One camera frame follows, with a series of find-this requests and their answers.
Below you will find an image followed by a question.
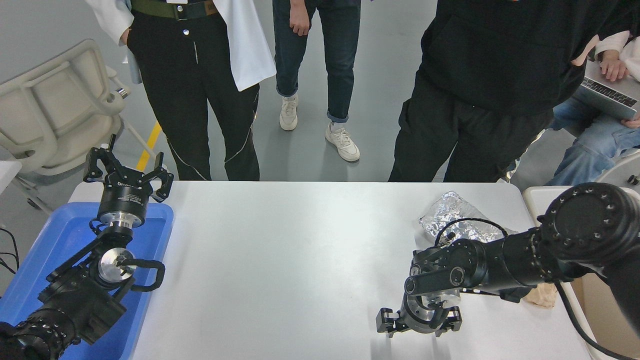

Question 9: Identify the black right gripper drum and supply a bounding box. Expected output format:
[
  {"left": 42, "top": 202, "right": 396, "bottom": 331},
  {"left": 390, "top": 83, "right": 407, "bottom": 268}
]
[{"left": 399, "top": 295, "right": 453, "bottom": 335}]

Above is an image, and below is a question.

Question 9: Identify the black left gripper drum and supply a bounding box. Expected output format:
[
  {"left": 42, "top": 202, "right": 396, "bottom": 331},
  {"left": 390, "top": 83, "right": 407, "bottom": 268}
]
[{"left": 99, "top": 172, "right": 152, "bottom": 217}]

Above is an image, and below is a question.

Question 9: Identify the blue plastic tray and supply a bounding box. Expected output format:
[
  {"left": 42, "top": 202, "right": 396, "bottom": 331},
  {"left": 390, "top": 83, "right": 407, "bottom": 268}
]
[{"left": 0, "top": 202, "right": 174, "bottom": 360}]

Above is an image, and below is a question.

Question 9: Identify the beige plastic chair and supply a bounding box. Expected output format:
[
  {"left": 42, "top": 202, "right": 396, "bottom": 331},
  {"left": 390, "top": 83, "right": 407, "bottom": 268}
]
[{"left": 0, "top": 39, "right": 158, "bottom": 216}]

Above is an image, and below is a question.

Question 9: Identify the person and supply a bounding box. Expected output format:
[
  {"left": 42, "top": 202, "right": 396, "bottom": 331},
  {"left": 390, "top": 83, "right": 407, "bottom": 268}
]
[
  {"left": 505, "top": 31, "right": 640, "bottom": 187},
  {"left": 85, "top": 0, "right": 277, "bottom": 182},
  {"left": 597, "top": 0, "right": 640, "bottom": 41},
  {"left": 388, "top": 0, "right": 621, "bottom": 183},
  {"left": 272, "top": 0, "right": 362, "bottom": 163}
]

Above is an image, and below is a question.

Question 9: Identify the crumpled tan paper ball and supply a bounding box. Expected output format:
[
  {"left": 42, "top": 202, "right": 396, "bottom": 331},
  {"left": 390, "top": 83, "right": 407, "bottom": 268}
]
[{"left": 522, "top": 282, "right": 558, "bottom": 308}]

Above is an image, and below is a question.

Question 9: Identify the white side table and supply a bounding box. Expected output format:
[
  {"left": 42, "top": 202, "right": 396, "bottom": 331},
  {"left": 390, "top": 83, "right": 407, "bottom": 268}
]
[{"left": 0, "top": 160, "right": 23, "bottom": 196}]

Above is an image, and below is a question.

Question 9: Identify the large pale bin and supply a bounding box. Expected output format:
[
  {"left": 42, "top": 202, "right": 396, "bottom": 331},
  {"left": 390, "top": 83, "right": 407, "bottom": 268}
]
[{"left": 522, "top": 186, "right": 640, "bottom": 360}]

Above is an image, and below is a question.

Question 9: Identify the white chair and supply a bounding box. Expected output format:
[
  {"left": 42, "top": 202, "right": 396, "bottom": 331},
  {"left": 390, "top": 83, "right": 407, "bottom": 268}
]
[{"left": 595, "top": 149, "right": 640, "bottom": 191}]

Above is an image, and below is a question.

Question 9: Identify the grey laptop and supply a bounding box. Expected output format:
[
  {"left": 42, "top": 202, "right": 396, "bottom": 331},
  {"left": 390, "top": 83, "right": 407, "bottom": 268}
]
[{"left": 572, "top": 60, "right": 640, "bottom": 121}]

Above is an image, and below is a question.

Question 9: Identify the black cable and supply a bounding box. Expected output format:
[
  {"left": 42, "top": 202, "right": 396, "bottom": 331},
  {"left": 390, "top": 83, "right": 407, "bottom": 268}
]
[{"left": 0, "top": 227, "right": 21, "bottom": 276}]

